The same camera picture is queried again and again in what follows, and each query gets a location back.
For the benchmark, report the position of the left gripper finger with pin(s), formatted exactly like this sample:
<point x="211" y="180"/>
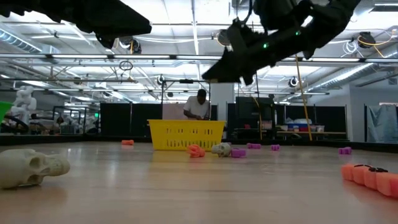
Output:
<point x="109" y="18"/>

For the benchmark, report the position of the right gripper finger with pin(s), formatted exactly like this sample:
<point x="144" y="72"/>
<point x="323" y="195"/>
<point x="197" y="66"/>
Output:
<point x="213" y="74"/>

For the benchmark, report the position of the beige plastic skull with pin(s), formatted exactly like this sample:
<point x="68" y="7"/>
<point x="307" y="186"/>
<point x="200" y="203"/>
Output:
<point x="28" y="168"/>
<point x="221" y="150"/>

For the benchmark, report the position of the orange plastic toy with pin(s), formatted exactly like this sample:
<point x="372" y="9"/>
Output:
<point x="127" y="142"/>
<point x="195" y="151"/>
<point x="370" y="182"/>

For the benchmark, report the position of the purple plastic toy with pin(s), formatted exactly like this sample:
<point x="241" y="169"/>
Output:
<point x="237" y="153"/>
<point x="345" y="151"/>
<point x="275" y="147"/>
<point x="254" y="146"/>

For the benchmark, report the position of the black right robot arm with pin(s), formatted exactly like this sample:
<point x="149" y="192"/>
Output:
<point x="311" y="25"/>

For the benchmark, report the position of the person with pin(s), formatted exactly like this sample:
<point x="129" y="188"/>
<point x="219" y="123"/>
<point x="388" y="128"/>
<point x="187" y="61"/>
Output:
<point x="196" y="107"/>

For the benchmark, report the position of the black equipment rack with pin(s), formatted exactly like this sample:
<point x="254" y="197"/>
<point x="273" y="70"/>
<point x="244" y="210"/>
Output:
<point x="248" y="112"/>

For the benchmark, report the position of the yellow plastic basket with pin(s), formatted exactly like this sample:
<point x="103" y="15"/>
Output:
<point x="186" y="135"/>

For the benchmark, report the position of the black partition panel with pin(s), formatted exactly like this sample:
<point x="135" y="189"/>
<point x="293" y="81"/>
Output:
<point x="130" y="119"/>

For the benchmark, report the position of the work table with boxes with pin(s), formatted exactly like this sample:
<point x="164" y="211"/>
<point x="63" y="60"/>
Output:
<point x="311" y="133"/>

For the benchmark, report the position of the grey hanging cloth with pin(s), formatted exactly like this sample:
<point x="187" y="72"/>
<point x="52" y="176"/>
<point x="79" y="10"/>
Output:
<point x="382" y="123"/>

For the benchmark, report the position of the black overhead camera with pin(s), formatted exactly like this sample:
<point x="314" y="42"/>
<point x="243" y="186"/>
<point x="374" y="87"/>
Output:
<point x="221" y="38"/>

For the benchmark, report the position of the black camera stand frame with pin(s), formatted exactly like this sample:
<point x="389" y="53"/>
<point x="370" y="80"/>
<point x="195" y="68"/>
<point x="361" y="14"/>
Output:
<point x="162" y="96"/>

